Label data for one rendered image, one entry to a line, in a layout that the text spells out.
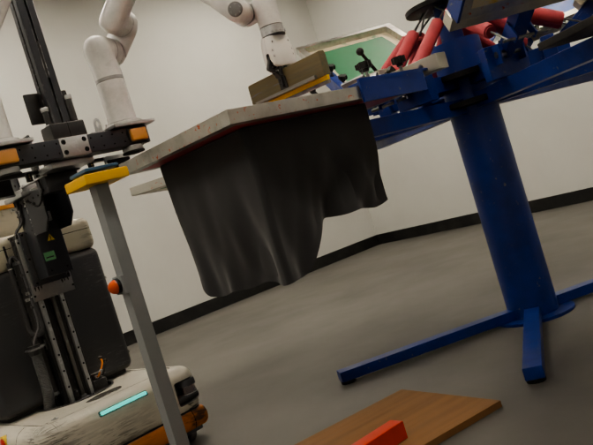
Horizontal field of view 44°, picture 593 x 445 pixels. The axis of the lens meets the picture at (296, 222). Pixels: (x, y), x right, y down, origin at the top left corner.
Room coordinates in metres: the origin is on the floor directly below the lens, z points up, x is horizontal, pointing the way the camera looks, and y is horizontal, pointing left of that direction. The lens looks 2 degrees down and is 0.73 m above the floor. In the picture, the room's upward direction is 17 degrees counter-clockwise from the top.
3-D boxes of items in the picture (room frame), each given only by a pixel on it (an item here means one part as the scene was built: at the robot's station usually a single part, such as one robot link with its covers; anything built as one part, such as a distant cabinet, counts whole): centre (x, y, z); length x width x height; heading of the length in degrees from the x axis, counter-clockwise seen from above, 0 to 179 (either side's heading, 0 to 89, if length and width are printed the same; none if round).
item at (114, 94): (2.48, 0.47, 1.21); 0.16 x 0.13 x 0.15; 44
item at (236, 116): (2.26, -0.02, 0.97); 0.79 x 0.58 x 0.04; 131
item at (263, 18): (2.35, -0.07, 1.33); 0.15 x 0.10 x 0.11; 76
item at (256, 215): (2.06, 0.20, 0.74); 0.45 x 0.03 x 0.43; 41
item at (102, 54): (2.48, 0.46, 1.37); 0.13 x 0.10 x 0.16; 166
